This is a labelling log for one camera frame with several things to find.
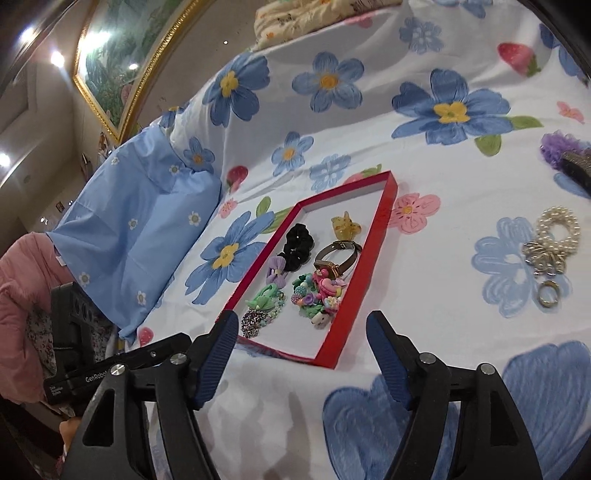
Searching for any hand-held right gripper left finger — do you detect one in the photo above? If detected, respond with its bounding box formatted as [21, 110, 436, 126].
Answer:
[69, 311, 242, 480]

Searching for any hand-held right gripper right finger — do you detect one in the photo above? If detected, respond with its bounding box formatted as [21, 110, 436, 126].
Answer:
[366, 309, 544, 480]

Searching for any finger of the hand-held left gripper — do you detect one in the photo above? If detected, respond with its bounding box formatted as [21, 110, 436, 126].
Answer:
[115, 333, 193, 371]

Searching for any red tray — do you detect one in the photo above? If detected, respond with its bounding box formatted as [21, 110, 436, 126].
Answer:
[216, 170, 399, 371]

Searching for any purple bow hair clip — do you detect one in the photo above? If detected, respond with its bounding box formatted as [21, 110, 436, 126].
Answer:
[264, 255, 293, 285]

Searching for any brown strap wristwatch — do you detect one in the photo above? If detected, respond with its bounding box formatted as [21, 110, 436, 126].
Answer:
[313, 239, 362, 280]

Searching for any person's left hand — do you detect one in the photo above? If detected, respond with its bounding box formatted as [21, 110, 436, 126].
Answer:
[58, 416, 86, 460]

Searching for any pink cloth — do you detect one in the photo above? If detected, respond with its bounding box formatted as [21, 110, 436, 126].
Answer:
[0, 232, 71, 403]

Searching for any green bow hair clip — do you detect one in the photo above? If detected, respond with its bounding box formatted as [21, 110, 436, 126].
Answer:
[244, 283, 288, 315]

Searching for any light blue pillow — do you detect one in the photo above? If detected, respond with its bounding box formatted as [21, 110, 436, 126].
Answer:
[47, 124, 223, 346]

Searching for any black scrunchie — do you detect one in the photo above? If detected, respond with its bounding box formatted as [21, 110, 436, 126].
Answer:
[276, 223, 317, 272]

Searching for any yellow claw hair clip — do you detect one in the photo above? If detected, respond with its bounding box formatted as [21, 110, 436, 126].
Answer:
[329, 211, 364, 241]

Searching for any floral printed blanket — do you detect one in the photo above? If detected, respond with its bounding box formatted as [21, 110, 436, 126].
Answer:
[111, 0, 591, 480]

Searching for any glitter claw hair clip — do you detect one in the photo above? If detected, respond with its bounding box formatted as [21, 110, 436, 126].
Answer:
[555, 148, 591, 200]

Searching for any gold framed painting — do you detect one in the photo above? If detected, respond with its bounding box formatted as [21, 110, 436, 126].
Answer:
[72, 0, 209, 145]

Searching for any purple scrunchie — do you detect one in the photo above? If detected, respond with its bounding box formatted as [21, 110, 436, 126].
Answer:
[539, 130, 591, 168]

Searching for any cream printed blanket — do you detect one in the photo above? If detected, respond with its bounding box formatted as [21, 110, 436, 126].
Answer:
[253, 0, 403, 51]

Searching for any colourful beaded charm bracelet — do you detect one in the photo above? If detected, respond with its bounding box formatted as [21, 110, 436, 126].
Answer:
[291, 271, 345, 330]

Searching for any gold ring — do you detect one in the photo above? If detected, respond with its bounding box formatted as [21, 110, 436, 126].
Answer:
[537, 280, 563, 309]

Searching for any silver chain ornament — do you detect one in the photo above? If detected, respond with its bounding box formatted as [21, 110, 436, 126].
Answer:
[521, 240, 570, 276]

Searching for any pearl bracelet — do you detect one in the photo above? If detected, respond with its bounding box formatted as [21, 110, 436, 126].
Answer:
[534, 206, 583, 260]

